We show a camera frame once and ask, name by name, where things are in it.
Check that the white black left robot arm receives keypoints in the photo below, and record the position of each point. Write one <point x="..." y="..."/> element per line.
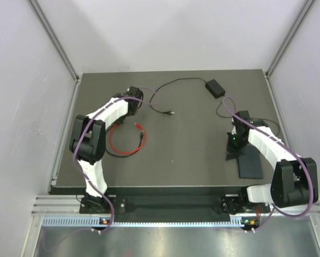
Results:
<point x="88" y="141"/>

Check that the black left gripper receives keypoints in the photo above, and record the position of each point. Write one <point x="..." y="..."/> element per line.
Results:
<point x="120" y="120"/>

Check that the dark grey network switch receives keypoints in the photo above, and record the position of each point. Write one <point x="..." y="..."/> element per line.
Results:
<point x="249" y="164"/>

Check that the dark grey table mat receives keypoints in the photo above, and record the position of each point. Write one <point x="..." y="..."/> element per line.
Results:
<point x="186" y="129"/>

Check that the aluminium frame rail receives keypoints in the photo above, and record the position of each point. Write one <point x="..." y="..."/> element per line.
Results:
<point x="64" y="205"/>

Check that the grey slotted cable duct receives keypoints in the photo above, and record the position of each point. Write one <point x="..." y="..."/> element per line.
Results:
<point x="101" y="222"/>

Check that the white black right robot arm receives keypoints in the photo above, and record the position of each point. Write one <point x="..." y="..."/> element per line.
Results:
<point x="294" y="180"/>

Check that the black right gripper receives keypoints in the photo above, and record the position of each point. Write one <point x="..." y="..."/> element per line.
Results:
<point x="231" y="152"/>

